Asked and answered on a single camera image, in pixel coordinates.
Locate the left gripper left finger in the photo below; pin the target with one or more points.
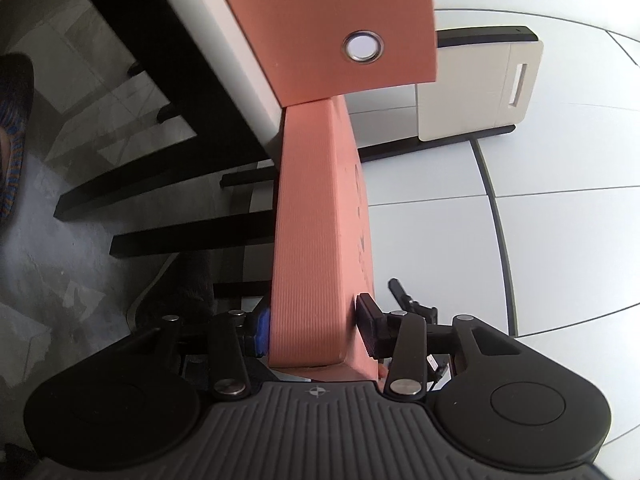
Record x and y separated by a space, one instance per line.
238 370

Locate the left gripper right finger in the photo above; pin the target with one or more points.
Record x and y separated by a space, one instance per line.
401 340

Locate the pink Josiny box lid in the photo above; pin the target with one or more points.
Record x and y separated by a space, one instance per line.
322 257

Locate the left beige folding chair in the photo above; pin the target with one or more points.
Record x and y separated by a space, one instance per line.
485 80

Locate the open pink cardboard box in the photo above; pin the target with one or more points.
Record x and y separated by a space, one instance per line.
311 50

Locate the black table frame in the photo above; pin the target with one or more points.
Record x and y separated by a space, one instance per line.
197 132

